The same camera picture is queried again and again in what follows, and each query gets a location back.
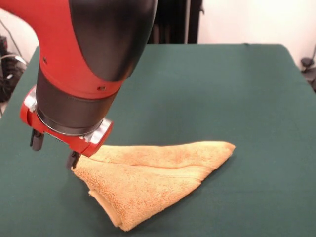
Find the orange terry towel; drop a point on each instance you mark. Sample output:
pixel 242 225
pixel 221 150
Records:
pixel 148 192

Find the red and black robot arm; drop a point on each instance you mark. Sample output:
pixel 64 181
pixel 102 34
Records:
pixel 61 49

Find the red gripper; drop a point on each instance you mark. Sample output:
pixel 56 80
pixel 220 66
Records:
pixel 74 145

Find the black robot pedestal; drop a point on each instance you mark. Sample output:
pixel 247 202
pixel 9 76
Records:
pixel 172 22

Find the dark green table cloth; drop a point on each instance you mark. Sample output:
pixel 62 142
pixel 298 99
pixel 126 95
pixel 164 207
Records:
pixel 247 98

